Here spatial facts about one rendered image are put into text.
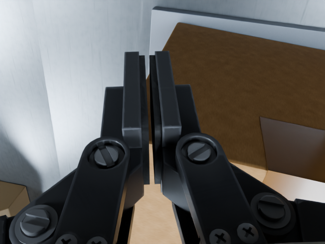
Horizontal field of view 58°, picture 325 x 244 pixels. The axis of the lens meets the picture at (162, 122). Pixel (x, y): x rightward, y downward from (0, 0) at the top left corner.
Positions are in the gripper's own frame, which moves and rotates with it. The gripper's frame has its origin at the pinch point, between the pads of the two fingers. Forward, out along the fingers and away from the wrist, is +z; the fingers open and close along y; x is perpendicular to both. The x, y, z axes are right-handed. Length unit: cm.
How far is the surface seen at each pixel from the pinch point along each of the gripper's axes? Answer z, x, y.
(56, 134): 34, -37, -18
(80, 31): 35.8, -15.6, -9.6
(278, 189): 1.8, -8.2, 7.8
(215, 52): 20.3, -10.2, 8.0
